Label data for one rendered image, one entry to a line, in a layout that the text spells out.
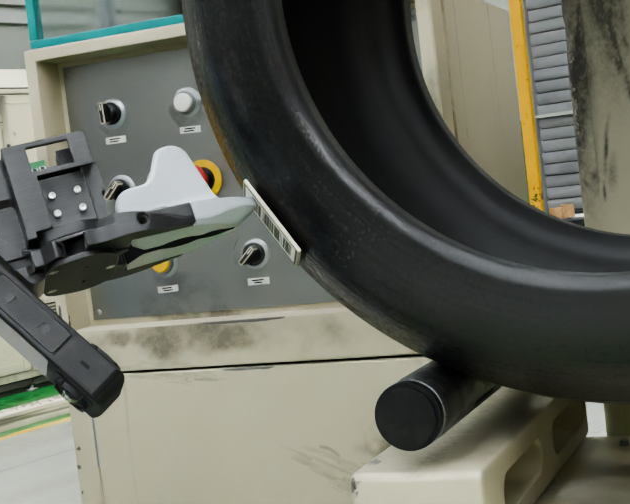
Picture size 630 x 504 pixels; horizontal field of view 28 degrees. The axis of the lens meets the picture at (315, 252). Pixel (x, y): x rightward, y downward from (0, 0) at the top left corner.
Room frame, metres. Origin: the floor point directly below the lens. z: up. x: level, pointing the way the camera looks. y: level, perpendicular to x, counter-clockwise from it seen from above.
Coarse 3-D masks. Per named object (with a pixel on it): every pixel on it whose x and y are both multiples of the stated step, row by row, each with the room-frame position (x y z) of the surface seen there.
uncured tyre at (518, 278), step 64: (192, 0) 0.84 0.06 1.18; (256, 0) 0.80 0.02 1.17; (320, 0) 1.05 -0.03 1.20; (384, 0) 1.06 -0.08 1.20; (192, 64) 0.87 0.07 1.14; (256, 64) 0.81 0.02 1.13; (320, 64) 1.05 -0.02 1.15; (384, 64) 1.06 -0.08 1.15; (256, 128) 0.81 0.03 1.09; (320, 128) 0.80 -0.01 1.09; (384, 128) 1.06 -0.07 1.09; (448, 128) 1.08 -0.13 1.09; (320, 192) 0.79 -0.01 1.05; (384, 192) 1.04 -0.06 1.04; (448, 192) 1.05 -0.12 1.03; (320, 256) 0.81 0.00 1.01; (384, 256) 0.78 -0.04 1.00; (448, 256) 0.76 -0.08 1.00; (512, 256) 1.03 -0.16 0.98; (576, 256) 1.01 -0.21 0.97; (384, 320) 0.81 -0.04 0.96; (448, 320) 0.77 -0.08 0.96; (512, 320) 0.75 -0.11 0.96; (576, 320) 0.74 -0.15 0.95; (512, 384) 0.79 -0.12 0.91; (576, 384) 0.77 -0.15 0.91
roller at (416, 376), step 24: (432, 360) 0.87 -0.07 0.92; (408, 384) 0.78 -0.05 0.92; (432, 384) 0.79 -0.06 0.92; (456, 384) 0.82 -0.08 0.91; (480, 384) 0.87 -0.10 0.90; (384, 408) 0.79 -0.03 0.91; (408, 408) 0.78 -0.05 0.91; (432, 408) 0.77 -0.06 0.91; (456, 408) 0.81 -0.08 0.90; (384, 432) 0.79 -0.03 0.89; (408, 432) 0.78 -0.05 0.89; (432, 432) 0.78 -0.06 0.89
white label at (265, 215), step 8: (248, 184) 0.82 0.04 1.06; (248, 192) 0.82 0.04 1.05; (256, 192) 0.82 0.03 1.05; (256, 200) 0.82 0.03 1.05; (256, 208) 0.84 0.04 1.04; (264, 208) 0.81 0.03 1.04; (264, 216) 0.83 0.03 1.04; (272, 216) 0.81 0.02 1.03; (264, 224) 0.85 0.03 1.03; (272, 224) 0.82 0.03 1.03; (280, 224) 0.81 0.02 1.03; (272, 232) 0.84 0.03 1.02; (280, 232) 0.81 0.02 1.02; (280, 240) 0.83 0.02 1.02; (288, 240) 0.81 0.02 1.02; (288, 248) 0.83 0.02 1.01; (296, 248) 0.81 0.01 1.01; (288, 256) 0.84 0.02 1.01; (296, 256) 0.82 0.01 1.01; (296, 264) 0.84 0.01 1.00
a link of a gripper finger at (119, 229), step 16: (176, 208) 0.78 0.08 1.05; (96, 224) 0.76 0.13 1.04; (112, 224) 0.76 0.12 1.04; (128, 224) 0.76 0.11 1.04; (144, 224) 0.76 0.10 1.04; (160, 224) 0.77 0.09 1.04; (176, 224) 0.77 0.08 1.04; (192, 224) 0.78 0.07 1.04; (80, 240) 0.76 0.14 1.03; (96, 240) 0.75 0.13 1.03; (112, 240) 0.75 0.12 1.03; (128, 240) 0.77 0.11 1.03
